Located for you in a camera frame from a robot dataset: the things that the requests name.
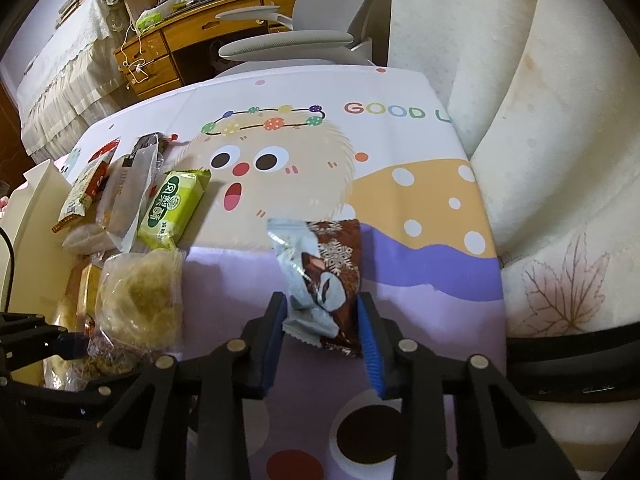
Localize clear bag yellow crackers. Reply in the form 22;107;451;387
96;248;184;352

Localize brown white chocolate snack pack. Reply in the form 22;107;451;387
267;219;362;358

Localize red white snack pack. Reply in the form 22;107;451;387
52;138;120;233

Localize grey office chair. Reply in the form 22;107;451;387
216;0;373;72

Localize white lace covered bed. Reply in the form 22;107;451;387
17;0;137;164

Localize green rice cracker pack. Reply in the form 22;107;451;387
138;169;210;250

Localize green tissue pack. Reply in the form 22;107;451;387
134;8;171;34

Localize wooden desk with drawers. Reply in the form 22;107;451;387
114;0;296;100

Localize cream plastic storage box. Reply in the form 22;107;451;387
0;158;76;391

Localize cartoon printed tablecloth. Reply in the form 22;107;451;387
54;63;509;480

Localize white paper pastry bag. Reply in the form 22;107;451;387
62;145;158;255

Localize white curtain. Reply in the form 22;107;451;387
388;0;639;337

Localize clear bag mixed nuts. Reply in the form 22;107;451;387
79;328;148;382

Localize dark foil snack pack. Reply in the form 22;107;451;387
131;132;174;169

